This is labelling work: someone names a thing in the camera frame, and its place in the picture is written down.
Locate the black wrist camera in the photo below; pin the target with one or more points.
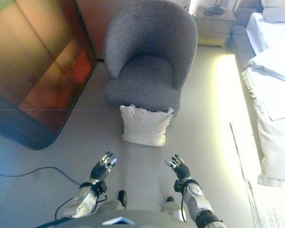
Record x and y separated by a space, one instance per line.
101 187
178 185

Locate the black item on nightstand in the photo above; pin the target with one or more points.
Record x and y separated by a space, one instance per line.
213 10

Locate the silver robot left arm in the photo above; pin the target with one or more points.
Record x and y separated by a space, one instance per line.
84 200

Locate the grey fabric armchair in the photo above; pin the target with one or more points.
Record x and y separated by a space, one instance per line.
147 47

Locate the white fringed cushion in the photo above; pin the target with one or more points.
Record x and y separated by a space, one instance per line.
145 126

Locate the silver robot right leg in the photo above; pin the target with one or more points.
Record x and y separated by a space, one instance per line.
169 206

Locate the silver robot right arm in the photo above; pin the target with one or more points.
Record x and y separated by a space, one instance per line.
197 202

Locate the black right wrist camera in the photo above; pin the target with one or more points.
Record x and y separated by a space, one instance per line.
178 185

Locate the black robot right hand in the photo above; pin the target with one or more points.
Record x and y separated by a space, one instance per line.
182 171

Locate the folded white duvet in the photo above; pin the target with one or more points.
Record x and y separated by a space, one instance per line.
273 64

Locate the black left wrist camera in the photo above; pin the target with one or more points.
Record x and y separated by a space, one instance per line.
101 187

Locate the grey robot torso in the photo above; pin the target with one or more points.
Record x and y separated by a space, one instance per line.
97 219

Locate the beige wooden nightstand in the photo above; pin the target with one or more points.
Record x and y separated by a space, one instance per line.
216 28

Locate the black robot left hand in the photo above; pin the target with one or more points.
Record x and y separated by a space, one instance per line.
99 171

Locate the white bed pillow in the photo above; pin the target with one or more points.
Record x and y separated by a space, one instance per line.
279 12

